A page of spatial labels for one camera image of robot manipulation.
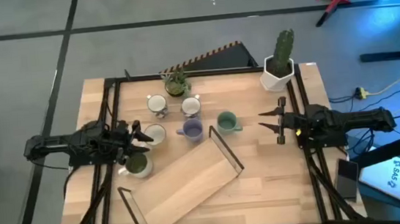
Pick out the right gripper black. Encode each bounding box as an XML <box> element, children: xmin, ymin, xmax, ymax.
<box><xmin>256</xmin><ymin>94</ymin><xmax>305</xmax><ymax>147</ymax></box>

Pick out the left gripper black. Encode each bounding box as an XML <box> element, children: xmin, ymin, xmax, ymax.
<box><xmin>110</xmin><ymin>116</ymin><xmax>157</xmax><ymax>166</ymax></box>

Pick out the white mug green inside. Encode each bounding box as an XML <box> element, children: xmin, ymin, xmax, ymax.
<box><xmin>116</xmin><ymin>152</ymin><xmax>155</xmax><ymax>182</ymax></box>

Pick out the teal green mug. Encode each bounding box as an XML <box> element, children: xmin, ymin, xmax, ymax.
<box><xmin>215</xmin><ymin>109</ymin><xmax>244</xmax><ymax>137</ymax></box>

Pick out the white patterned mug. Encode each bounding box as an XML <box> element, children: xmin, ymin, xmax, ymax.
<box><xmin>179</xmin><ymin>94</ymin><xmax>204</xmax><ymax>121</ymax></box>

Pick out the plain white mug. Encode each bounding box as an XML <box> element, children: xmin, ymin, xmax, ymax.
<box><xmin>141</xmin><ymin>122</ymin><xmax>168</xmax><ymax>147</ymax></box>

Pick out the white mug blue floral print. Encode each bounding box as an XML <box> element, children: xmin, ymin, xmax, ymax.
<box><xmin>145</xmin><ymin>92</ymin><xmax>171</xmax><ymax>121</ymax></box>

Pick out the cactus in white pot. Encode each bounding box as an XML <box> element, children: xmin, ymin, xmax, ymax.
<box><xmin>254</xmin><ymin>28</ymin><xmax>301</xmax><ymax>94</ymax></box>

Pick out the purple mug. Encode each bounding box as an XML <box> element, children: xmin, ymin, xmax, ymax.
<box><xmin>174</xmin><ymin>117</ymin><xmax>206</xmax><ymax>145</ymax></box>

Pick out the succulent plant in dark pot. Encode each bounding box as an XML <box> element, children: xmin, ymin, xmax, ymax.
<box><xmin>160</xmin><ymin>67</ymin><xmax>194</xmax><ymax>100</ymax></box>

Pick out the black ramp hazard stripe edge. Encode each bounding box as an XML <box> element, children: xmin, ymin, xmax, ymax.
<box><xmin>157</xmin><ymin>39</ymin><xmax>259</xmax><ymax>77</ymax></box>

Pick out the yellow power plug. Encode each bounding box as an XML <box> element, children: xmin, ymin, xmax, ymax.
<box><xmin>354</xmin><ymin>86</ymin><xmax>371</xmax><ymax>101</ymax></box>

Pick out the black smartphone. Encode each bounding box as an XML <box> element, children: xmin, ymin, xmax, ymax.
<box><xmin>332</xmin><ymin>157</ymin><xmax>362</xmax><ymax>203</ymax></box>

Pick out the white box blue logo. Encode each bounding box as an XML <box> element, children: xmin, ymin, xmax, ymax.
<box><xmin>357</xmin><ymin>154</ymin><xmax>400</xmax><ymax>207</ymax></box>

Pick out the black desk leg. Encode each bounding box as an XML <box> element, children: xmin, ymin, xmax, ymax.
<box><xmin>353</xmin><ymin>0</ymin><xmax>400</xmax><ymax>64</ymax></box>

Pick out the black aluminium table frame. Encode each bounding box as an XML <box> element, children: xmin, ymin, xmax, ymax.
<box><xmin>44</xmin><ymin>53</ymin><xmax>368</xmax><ymax>224</ymax></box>

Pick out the black floor cable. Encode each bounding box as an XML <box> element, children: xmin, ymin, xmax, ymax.
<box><xmin>327</xmin><ymin>76</ymin><xmax>400</xmax><ymax>115</ymax></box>

